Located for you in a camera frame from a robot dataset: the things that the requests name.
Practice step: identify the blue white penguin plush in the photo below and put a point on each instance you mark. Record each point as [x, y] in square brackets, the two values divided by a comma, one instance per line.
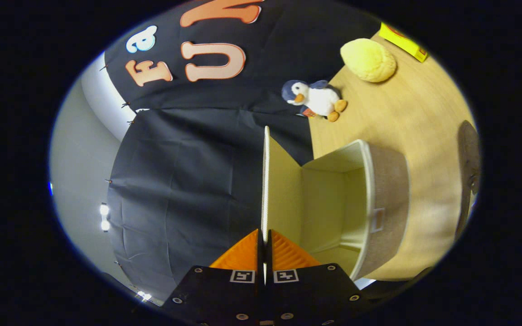
[320, 99]

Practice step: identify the yellow book red circle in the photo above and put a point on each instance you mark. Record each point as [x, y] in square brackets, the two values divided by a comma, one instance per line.
[403, 41]

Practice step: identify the row of cloth clips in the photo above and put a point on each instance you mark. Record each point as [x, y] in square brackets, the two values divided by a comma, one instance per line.
[126, 104]

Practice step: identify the ceiling light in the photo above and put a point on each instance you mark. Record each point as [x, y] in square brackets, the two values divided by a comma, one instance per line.
[143, 296]
[104, 210]

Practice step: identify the beige fabric storage box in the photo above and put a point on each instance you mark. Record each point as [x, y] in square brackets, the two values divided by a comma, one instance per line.
[388, 190]

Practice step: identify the brown fuzzy shoe with bow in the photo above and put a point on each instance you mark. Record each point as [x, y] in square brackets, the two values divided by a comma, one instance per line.
[468, 154]

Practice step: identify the yellow plush bun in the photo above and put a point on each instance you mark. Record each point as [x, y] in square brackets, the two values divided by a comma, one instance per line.
[369, 59]

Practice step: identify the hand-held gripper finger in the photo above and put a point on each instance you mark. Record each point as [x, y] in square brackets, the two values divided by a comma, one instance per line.
[269, 266]
[261, 265]

